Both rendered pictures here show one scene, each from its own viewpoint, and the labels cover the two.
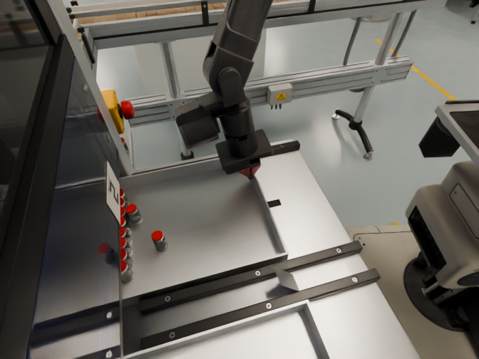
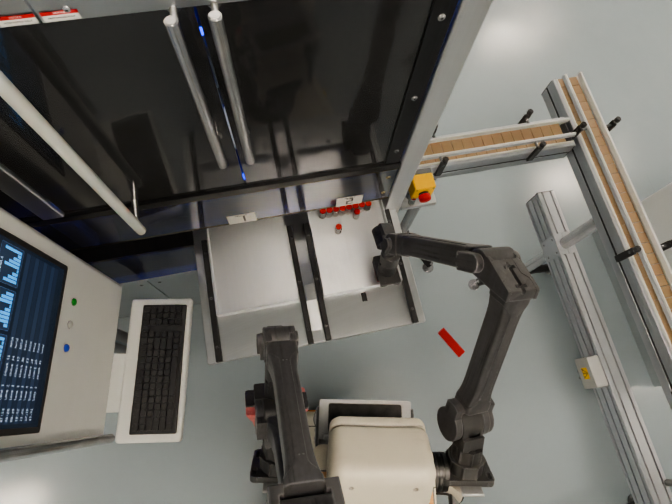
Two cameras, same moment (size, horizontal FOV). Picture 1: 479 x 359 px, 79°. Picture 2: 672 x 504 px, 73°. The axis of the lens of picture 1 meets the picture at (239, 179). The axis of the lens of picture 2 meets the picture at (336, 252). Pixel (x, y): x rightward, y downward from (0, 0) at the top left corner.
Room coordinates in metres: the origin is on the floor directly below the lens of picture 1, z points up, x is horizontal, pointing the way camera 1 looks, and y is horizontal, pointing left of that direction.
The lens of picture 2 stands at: (0.21, -0.43, 2.33)
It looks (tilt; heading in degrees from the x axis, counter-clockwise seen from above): 71 degrees down; 85
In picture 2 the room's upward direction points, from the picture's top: 9 degrees clockwise
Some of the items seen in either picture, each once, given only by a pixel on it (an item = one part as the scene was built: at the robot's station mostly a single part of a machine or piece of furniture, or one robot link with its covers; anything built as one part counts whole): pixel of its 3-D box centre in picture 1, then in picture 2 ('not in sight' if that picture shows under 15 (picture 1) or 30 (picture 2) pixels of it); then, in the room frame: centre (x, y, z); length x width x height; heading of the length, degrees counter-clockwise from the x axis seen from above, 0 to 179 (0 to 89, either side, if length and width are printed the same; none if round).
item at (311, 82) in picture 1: (278, 88); (605, 374); (1.39, -0.21, 0.49); 1.60 x 0.08 x 0.12; 106
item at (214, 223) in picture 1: (182, 220); (352, 240); (0.30, 0.11, 0.90); 0.34 x 0.26 x 0.04; 106
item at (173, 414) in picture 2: not in sight; (158, 366); (-0.28, -0.34, 0.82); 0.40 x 0.14 x 0.02; 96
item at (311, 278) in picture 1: (314, 271); (313, 306); (0.19, -0.13, 0.91); 0.14 x 0.03 x 0.06; 105
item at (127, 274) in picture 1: (122, 232); (345, 209); (0.27, 0.22, 0.90); 0.18 x 0.02 x 0.05; 16
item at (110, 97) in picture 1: (102, 113); (420, 184); (0.51, 0.30, 1.00); 0.08 x 0.07 x 0.07; 106
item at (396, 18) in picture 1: (373, 77); not in sight; (1.55, -0.79, 0.46); 0.09 x 0.09 x 0.77; 16
